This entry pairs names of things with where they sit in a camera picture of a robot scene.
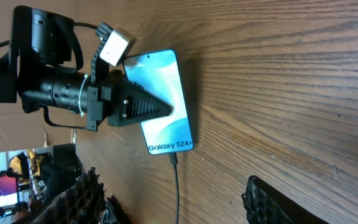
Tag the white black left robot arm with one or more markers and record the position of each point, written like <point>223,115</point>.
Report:
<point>42,69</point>

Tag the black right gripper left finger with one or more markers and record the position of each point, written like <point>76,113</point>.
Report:
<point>82,203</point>

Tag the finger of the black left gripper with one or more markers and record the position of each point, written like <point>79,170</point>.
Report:
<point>131,104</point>

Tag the Samsung Galaxy smartphone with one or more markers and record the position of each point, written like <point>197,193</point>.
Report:
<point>159,74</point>

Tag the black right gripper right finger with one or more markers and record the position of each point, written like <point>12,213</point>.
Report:
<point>264,204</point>

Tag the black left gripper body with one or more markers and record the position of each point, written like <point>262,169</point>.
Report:
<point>102,84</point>

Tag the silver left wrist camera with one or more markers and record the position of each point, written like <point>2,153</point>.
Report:
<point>118,45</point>

